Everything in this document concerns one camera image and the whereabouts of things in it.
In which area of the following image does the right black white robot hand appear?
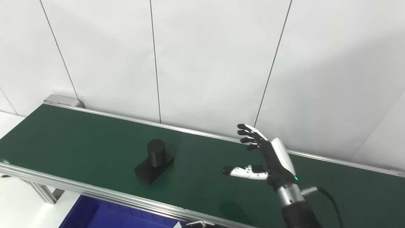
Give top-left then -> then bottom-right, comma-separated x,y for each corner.
221,123 -> 300,191

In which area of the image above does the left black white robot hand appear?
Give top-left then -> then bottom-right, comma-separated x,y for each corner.
174,220 -> 216,228

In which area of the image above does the black block with cylinder part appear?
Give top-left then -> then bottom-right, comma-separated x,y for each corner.
134,139 -> 175,185

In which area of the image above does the blue plastic bin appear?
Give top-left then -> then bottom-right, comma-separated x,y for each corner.
59,194 -> 185,228

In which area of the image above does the green conveyor belt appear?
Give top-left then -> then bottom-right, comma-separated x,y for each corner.
0,104 -> 405,228
0,101 -> 405,228

